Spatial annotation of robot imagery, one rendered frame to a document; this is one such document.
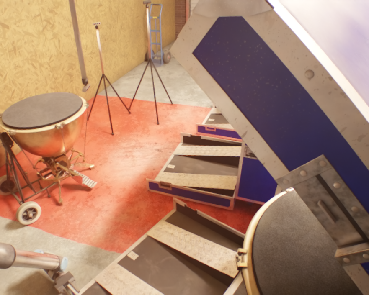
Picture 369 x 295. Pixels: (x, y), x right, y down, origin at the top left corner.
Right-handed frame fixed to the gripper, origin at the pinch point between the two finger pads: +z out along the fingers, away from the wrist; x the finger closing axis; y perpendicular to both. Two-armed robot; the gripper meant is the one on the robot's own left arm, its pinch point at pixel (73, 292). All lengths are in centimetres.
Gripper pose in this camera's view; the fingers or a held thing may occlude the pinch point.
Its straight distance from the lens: 201.0
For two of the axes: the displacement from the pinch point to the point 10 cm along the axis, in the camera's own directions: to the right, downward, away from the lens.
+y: 1.2, -7.7, -6.2
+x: 6.2, -4.4, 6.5
